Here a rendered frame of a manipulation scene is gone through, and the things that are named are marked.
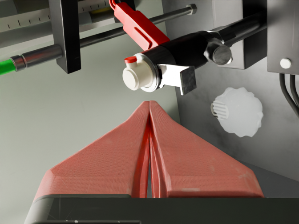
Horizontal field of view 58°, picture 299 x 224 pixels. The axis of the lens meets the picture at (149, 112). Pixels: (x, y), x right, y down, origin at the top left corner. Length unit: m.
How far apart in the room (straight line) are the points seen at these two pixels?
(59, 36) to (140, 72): 0.20
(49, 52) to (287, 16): 0.26
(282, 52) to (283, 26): 0.02
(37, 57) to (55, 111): 0.14
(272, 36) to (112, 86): 0.31
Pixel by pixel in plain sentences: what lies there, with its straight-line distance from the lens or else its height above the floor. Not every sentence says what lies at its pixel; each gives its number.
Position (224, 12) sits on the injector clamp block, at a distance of 0.32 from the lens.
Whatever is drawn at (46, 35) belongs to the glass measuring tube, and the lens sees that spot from 0.42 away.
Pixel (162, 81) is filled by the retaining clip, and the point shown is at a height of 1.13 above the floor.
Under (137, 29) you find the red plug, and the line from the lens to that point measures 0.21.
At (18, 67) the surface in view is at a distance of 0.35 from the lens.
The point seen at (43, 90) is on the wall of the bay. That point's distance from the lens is 0.46.
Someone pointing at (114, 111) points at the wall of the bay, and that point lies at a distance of 0.53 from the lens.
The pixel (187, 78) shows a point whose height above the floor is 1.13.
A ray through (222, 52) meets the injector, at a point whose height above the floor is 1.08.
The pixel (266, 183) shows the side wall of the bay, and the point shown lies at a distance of 0.55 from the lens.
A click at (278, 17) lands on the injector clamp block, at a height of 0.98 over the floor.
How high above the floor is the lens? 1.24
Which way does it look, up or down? 34 degrees down
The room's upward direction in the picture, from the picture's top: 119 degrees counter-clockwise
